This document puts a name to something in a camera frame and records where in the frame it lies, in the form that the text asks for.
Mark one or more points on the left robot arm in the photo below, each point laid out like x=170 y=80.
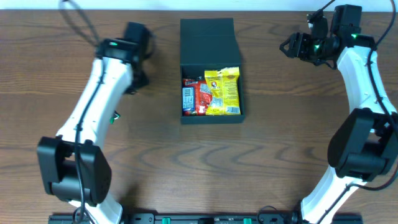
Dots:
x=72 y=164

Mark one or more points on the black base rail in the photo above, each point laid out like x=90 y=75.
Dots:
x=267 y=218

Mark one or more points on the small blue gum pack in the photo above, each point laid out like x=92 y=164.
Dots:
x=188 y=99

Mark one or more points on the yellow snack bag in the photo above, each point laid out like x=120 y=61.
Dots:
x=223 y=86

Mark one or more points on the green bar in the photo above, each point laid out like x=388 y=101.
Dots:
x=114 y=117

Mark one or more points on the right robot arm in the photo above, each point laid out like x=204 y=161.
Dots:
x=365 y=145

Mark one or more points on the red snack bag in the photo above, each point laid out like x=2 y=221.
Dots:
x=203 y=96

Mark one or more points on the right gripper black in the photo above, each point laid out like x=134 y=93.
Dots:
x=297 y=45

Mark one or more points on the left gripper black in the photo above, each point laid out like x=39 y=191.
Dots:
x=140 y=79

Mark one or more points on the black box container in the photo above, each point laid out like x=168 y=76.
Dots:
x=209 y=44

